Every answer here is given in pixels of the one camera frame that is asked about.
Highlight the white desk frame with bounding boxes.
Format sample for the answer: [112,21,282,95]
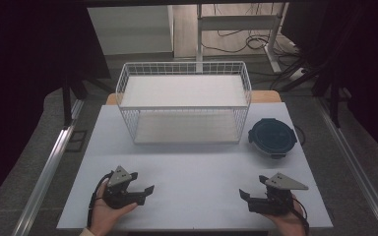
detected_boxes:
[195,2,290,74]

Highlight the dark curtain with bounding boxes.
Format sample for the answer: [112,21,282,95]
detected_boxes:
[280,0,378,166]
[0,0,112,212]

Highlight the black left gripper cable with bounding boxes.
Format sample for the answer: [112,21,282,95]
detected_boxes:
[86,173,112,229]

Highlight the person's right hand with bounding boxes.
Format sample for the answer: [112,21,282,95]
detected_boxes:
[263,193,309,236]

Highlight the white cabinet panel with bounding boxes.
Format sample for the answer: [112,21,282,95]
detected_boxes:
[87,4,175,56]

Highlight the aluminium rail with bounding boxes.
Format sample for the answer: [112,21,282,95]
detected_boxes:
[11,97,87,236]
[314,97,378,236]

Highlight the black metal stand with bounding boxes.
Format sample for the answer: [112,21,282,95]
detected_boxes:
[61,76,114,128]
[277,63,343,129]

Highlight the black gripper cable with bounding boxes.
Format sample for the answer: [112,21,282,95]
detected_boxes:
[86,173,112,229]
[290,196,311,236]

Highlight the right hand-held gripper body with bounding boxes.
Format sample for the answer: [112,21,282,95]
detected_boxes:
[247,172,310,216]

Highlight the person's left hand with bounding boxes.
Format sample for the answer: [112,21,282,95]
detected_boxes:
[88,178,139,236]

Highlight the white wire shelf rack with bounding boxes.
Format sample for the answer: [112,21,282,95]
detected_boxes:
[115,61,253,146]

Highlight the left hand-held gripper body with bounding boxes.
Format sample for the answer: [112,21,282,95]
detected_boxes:
[102,165,146,210]

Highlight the black floor cables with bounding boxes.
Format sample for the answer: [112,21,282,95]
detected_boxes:
[200,3,304,67]

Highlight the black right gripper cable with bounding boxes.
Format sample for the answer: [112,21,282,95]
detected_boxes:
[290,196,311,236]

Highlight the white power strip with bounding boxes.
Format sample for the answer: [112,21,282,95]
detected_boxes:
[288,67,309,82]

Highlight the round dark lidded food container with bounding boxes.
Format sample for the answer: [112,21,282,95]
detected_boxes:
[247,117,298,160]

